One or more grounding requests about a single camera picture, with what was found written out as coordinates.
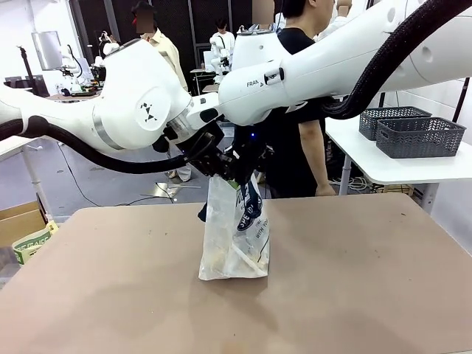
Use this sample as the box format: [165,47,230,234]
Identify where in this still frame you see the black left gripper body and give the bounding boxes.
[183,127,232,178]

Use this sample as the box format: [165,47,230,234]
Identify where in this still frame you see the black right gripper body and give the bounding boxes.
[231,124,267,174]

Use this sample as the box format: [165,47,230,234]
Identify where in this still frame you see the translucent plastic shopping bag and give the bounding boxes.
[196,172,273,282]

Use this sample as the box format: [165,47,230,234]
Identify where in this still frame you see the dark grey plastic basket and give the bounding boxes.
[358,105,433,142]
[375,117,468,159]

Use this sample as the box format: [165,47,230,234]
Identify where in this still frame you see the person's right forearm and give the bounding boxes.
[297,118,332,188]

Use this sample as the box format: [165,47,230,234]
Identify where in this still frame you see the person's right hand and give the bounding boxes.
[314,183,337,198]

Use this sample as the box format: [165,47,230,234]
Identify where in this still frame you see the person in dark shirt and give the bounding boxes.
[264,0,337,200]

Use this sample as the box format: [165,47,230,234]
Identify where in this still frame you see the person in white shirt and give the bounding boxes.
[209,17,237,52]

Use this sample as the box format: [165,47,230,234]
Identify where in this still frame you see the person in blue shirt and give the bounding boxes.
[250,0,287,34]

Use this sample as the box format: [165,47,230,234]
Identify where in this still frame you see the white side table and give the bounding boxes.
[324,117,472,217]

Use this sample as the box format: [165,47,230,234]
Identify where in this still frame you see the white height-adjustable table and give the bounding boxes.
[0,132,51,222]

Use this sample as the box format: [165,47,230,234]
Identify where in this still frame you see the grey monitor screen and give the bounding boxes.
[30,30,63,72]

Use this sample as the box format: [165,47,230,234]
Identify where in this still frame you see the green white paper sack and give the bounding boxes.
[12,220,60,266]

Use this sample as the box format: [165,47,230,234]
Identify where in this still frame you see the black tripod stand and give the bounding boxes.
[15,44,40,97]

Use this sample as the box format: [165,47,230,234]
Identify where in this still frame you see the brown cardboard box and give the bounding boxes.
[0,200,49,249]

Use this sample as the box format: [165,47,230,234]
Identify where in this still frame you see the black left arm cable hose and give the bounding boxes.
[0,115,192,175]

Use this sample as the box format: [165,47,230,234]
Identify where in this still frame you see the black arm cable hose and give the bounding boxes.
[321,0,472,121]
[0,115,192,175]

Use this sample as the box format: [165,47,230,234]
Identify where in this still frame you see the black floor cable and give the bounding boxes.
[57,142,174,208]

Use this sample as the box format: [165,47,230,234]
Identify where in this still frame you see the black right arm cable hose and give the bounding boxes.
[321,0,472,121]

